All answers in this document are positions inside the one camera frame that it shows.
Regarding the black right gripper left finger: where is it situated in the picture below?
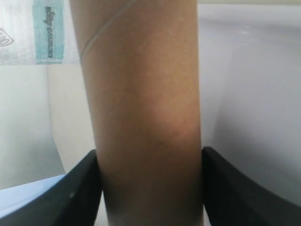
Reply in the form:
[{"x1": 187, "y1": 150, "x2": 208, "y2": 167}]
[{"x1": 0, "y1": 150, "x2": 103, "y2": 226}]

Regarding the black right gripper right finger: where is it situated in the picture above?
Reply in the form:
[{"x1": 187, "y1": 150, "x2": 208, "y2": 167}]
[{"x1": 202, "y1": 147, "x2": 301, "y2": 226}]

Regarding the white rectangular plastic tray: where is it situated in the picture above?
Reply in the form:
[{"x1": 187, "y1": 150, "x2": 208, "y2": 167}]
[{"x1": 0, "y1": 4, "x2": 301, "y2": 204}]

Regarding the printed white paper towel roll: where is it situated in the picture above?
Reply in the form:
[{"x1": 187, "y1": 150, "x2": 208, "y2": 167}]
[{"x1": 0, "y1": 0, "x2": 79, "y2": 65}]

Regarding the brown cardboard tube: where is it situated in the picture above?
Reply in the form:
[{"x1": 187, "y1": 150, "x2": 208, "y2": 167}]
[{"x1": 70, "y1": 0, "x2": 203, "y2": 226}]

